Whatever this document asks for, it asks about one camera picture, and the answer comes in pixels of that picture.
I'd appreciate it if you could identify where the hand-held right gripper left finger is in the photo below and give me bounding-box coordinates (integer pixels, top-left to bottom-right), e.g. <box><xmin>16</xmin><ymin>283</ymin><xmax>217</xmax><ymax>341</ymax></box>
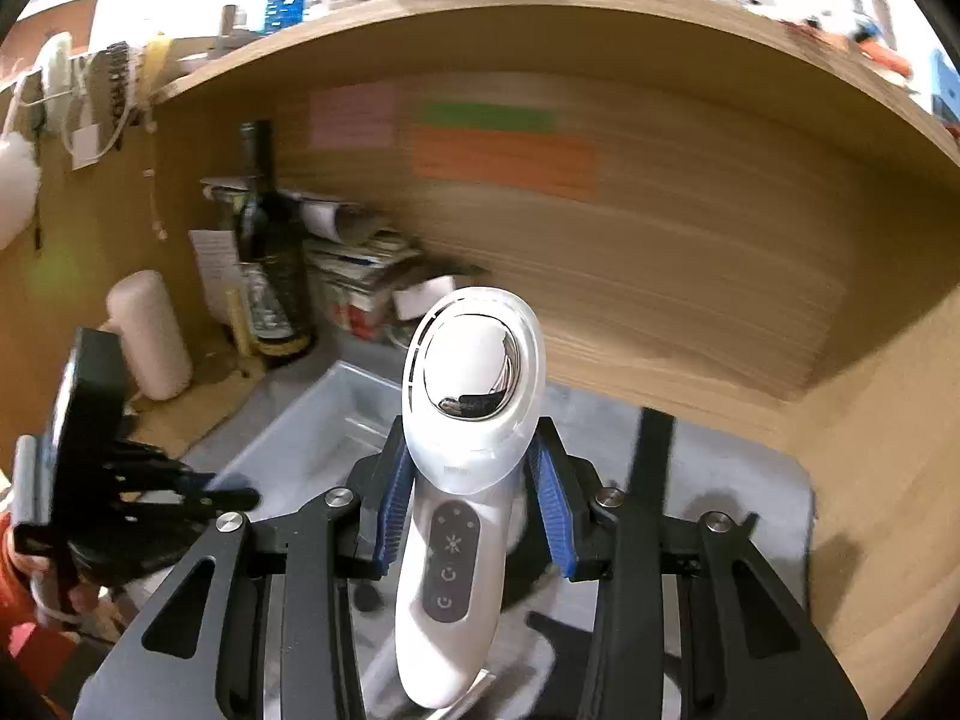
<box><xmin>90</xmin><ymin>416</ymin><xmax>417</xmax><ymax>720</ymax></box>

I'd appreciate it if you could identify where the white handheld facial device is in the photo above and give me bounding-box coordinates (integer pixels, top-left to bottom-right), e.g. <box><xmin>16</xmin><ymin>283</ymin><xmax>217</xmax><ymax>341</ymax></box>
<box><xmin>390</xmin><ymin>286</ymin><xmax>542</xmax><ymax>710</ymax></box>

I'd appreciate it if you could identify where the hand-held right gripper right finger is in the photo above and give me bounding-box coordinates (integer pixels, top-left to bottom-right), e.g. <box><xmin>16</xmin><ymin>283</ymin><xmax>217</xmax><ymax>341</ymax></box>
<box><xmin>525</xmin><ymin>416</ymin><xmax>871</xmax><ymax>720</ymax></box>

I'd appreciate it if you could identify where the gold tube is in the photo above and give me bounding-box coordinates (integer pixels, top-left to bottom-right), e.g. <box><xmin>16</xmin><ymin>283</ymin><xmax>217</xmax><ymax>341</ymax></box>
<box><xmin>229</xmin><ymin>285</ymin><xmax>253</xmax><ymax>358</ymax></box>

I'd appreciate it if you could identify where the pink sticky note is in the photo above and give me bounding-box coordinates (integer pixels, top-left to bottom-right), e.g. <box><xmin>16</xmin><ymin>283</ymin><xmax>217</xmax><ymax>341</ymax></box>
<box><xmin>310</xmin><ymin>86</ymin><xmax>398</xmax><ymax>149</ymax></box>

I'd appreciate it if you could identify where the white fluffy item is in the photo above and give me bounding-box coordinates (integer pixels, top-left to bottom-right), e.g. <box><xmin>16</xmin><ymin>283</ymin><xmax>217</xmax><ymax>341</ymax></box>
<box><xmin>0</xmin><ymin>131</ymin><xmax>40</xmax><ymax>250</ymax></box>

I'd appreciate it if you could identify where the green sticky note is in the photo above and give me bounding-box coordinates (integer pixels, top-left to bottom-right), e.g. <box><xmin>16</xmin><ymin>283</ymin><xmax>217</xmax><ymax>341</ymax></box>
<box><xmin>424</xmin><ymin>101</ymin><xmax>560</xmax><ymax>133</ymax></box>

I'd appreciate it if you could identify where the dark wine bottle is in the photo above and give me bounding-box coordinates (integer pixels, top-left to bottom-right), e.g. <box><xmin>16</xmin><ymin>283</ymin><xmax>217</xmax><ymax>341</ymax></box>
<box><xmin>238</xmin><ymin>120</ymin><xmax>316</xmax><ymax>362</ymax></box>

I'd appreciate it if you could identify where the white paper tag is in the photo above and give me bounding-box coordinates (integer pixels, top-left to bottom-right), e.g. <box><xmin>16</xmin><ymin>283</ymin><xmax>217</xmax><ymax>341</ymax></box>
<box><xmin>71</xmin><ymin>124</ymin><xmax>103</xmax><ymax>170</ymax></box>

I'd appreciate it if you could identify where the white handwritten note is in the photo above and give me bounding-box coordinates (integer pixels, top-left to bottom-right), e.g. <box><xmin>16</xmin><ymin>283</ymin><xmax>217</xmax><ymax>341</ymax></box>
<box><xmin>189</xmin><ymin>229</ymin><xmax>241</xmax><ymax>325</ymax></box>

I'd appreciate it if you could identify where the cream cylinder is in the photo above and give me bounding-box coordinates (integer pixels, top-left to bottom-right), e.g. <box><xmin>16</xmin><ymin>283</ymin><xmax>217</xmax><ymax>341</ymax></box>
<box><xmin>105</xmin><ymin>270</ymin><xmax>194</xmax><ymax>401</ymax></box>

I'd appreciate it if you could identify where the blue box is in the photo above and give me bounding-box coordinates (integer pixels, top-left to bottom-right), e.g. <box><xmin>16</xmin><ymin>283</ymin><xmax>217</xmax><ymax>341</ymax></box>
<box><xmin>264</xmin><ymin>0</ymin><xmax>309</xmax><ymax>35</ymax></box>

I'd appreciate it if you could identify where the white card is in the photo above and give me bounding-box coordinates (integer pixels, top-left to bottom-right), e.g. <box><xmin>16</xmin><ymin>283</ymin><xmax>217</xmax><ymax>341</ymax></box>
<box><xmin>394</xmin><ymin>277</ymin><xmax>455</xmax><ymax>320</ymax></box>

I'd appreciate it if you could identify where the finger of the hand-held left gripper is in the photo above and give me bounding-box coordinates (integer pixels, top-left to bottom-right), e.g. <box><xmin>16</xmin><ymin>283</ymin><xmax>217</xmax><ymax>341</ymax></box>
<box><xmin>97</xmin><ymin>487</ymin><xmax>260</xmax><ymax>586</ymax></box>
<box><xmin>105</xmin><ymin>441</ymin><xmax>220</xmax><ymax>494</ymax></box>

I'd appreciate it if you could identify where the orange sticky note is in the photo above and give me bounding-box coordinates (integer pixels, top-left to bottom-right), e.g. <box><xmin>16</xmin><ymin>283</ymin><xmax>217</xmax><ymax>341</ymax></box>
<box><xmin>411</xmin><ymin>127</ymin><xmax>601</xmax><ymax>200</ymax></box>

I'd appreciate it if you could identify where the wooden shelf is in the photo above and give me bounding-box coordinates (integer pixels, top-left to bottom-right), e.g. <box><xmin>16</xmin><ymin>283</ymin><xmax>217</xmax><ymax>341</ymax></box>
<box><xmin>150</xmin><ymin>0</ymin><xmax>960</xmax><ymax>166</ymax></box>

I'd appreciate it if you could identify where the grey towel with black stripes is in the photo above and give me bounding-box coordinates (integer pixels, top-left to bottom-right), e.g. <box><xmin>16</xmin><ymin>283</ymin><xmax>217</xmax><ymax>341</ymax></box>
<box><xmin>180</xmin><ymin>381</ymin><xmax>818</xmax><ymax>661</ymax></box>

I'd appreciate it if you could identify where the clear plastic box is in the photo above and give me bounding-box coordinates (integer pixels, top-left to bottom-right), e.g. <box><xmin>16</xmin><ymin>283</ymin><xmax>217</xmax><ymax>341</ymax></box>
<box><xmin>184</xmin><ymin>360</ymin><xmax>407</xmax><ymax>541</ymax></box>

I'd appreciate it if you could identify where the hanging bead string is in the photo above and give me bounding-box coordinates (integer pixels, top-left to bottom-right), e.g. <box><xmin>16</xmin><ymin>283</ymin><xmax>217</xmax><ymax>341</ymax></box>
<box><xmin>94</xmin><ymin>41</ymin><xmax>143</xmax><ymax>130</ymax></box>

